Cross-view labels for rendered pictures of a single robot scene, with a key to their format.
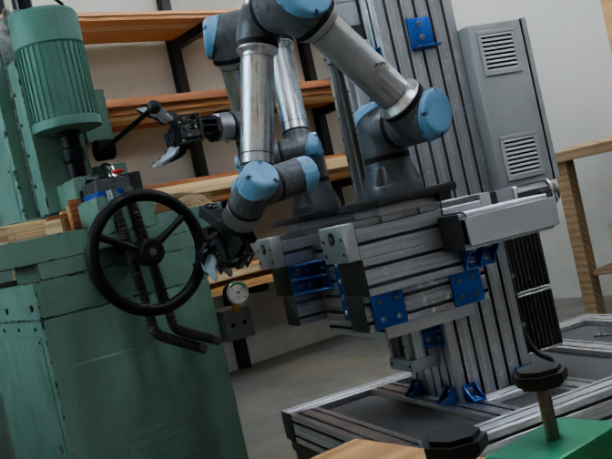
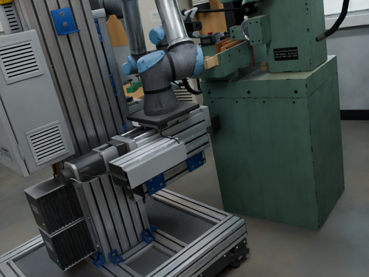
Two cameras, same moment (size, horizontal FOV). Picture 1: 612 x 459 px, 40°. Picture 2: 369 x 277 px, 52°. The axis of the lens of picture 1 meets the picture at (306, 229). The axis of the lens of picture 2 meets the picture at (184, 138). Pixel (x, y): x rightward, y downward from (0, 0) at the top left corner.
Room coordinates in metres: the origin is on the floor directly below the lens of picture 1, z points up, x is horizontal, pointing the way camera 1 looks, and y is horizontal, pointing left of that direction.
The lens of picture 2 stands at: (4.04, -0.38, 1.24)
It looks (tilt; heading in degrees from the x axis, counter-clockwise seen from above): 20 degrees down; 165
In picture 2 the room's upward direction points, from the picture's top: 12 degrees counter-clockwise
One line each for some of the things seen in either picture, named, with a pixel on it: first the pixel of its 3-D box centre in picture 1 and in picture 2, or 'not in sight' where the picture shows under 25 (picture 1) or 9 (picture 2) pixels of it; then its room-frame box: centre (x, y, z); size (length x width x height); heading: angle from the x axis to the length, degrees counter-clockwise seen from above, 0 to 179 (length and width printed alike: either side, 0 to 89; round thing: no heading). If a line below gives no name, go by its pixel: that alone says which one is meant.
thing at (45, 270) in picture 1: (105, 258); (236, 66); (2.11, 0.51, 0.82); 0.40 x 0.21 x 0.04; 124
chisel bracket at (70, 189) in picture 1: (80, 196); (244, 33); (2.18, 0.56, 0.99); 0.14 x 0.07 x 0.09; 34
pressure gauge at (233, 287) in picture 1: (235, 296); not in sight; (2.13, 0.21, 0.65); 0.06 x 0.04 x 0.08; 124
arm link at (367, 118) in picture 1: (382, 128); not in sight; (2.08, -0.24, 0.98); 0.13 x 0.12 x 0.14; 38
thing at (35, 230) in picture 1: (120, 216); (235, 51); (2.21, 0.47, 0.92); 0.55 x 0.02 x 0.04; 124
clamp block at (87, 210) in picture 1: (117, 214); (213, 51); (2.01, 0.44, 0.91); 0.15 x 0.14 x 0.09; 124
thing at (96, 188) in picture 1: (113, 184); (210, 38); (2.01, 0.43, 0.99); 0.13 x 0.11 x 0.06; 124
